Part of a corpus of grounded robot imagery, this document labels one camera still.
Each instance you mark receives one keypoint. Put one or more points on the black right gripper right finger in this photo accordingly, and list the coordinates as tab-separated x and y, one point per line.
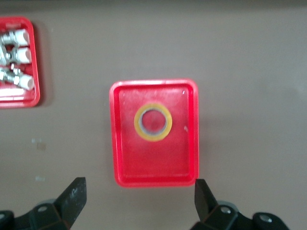
208	208

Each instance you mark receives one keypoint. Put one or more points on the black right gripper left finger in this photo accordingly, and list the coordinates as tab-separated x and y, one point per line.
67	203

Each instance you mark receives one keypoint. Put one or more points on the yellow packing tape roll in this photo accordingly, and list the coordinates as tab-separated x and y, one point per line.
153	138

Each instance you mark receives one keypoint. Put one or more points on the red plastic tray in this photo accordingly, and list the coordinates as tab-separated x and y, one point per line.
156	163
16	98

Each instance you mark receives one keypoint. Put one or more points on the white capped metal pipe fitting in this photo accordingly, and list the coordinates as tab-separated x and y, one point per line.
20	37
24	81
22	55

